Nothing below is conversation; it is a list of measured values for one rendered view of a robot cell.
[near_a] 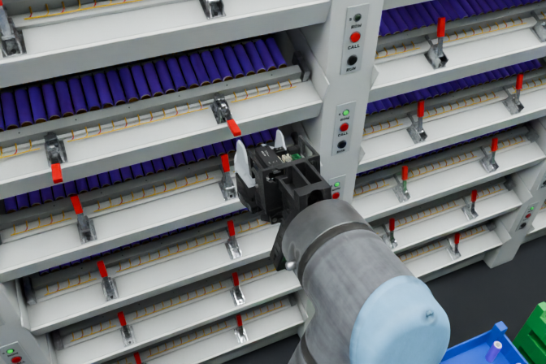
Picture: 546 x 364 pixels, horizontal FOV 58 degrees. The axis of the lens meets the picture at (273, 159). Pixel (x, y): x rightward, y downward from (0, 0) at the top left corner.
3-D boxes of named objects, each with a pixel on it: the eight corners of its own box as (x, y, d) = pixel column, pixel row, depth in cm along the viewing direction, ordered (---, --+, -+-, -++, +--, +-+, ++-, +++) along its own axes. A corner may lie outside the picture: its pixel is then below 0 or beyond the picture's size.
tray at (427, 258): (496, 248, 162) (519, 233, 150) (331, 313, 145) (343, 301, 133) (463, 195, 170) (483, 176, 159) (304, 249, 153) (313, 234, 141)
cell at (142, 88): (141, 71, 85) (152, 100, 83) (131, 73, 85) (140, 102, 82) (140, 63, 84) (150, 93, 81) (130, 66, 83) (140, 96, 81)
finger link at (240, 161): (236, 122, 67) (269, 151, 60) (240, 158, 70) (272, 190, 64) (215, 128, 66) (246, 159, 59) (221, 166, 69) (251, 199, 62)
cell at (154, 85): (153, 68, 86) (163, 97, 83) (143, 71, 86) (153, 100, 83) (153, 61, 84) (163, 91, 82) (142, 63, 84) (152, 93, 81)
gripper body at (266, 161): (301, 131, 60) (350, 183, 51) (303, 188, 65) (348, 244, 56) (241, 147, 58) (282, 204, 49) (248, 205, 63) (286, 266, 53)
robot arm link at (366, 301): (340, 413, 39) (399, 316, 35) (278, 299, 48) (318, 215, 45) (424, 401, 43) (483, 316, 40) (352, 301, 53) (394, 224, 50)
